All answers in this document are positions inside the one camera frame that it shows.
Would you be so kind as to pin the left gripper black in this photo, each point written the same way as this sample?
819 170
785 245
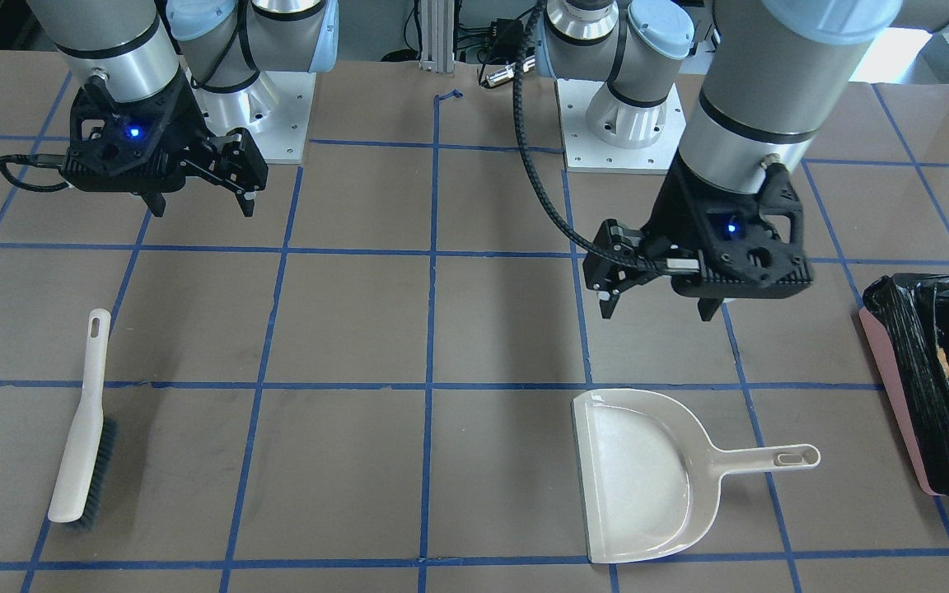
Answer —
683 207

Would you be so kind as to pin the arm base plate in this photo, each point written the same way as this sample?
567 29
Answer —
276 111
601 134

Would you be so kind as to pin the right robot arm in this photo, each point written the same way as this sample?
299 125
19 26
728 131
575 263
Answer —
222 46

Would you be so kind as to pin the silver cylinder connector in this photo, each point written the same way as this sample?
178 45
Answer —
506 73

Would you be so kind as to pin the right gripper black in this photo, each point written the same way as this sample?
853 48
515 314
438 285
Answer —
180 114

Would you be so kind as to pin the beige dustpan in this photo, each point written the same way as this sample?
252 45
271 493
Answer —
651 476

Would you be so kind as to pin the beige hand brush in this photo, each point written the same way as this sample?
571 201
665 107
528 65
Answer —
90 443

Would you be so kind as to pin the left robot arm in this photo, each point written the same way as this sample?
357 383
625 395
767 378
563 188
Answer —
777 73

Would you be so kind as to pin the black bag lined bin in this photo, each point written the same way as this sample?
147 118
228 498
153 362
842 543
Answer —
906 317

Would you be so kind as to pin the orange potato-like object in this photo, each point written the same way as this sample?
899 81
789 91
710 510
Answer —
943 361

